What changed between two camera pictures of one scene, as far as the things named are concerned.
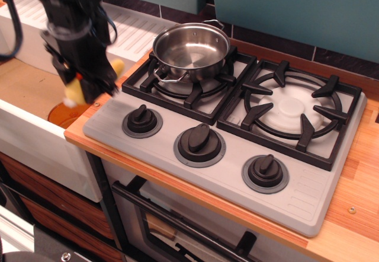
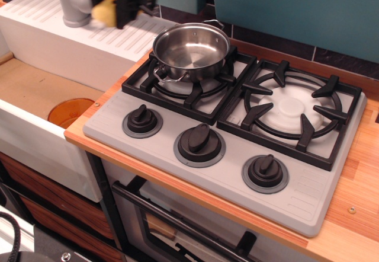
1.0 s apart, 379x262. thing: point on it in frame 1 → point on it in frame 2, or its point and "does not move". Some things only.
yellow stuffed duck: (75, 95) → (104, 12)
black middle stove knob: (199, 147) does not move
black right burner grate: (295, 107) does not move
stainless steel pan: (196, 51) does not move
